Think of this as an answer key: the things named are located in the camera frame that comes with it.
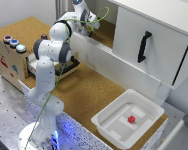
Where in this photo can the wooden drawer box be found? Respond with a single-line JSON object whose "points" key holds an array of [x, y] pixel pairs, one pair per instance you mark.
{"points": [[24, 28]]}

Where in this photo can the red button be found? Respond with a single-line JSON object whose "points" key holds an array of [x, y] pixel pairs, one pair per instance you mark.
{"points": [[7, 38]]}

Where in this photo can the purple block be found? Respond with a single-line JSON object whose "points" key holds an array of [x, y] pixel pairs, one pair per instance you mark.
{"points": [[44, 36]]}

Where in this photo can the wooden drawer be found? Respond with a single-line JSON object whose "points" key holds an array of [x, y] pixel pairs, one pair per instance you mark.
{"points": [[31, 64]]}

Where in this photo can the white cabinet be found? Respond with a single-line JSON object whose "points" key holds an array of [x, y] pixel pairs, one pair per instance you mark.
{"points": [[104, 63]]}

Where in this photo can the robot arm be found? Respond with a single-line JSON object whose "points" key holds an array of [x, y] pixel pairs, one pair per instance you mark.
{"points": [[45, 80]]}

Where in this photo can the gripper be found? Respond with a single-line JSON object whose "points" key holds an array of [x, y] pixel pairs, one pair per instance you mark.
{"points": [[94, 22]]}

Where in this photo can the white plastic box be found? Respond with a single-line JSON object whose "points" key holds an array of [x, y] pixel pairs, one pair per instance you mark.
{"points": [[127, 131]]}

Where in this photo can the green button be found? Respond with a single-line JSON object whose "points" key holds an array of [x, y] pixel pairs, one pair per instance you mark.
{"points": [[21, 48]]}

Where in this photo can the blue button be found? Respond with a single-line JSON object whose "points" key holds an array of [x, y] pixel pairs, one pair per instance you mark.
{"points": [[14, 42]]}

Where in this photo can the white sliding door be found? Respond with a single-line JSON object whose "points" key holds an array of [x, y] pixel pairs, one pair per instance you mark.
{"points": [[160, 46]]}

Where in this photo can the pink block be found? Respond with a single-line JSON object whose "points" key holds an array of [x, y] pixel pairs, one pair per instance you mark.
{"points": [[131, 119]]}

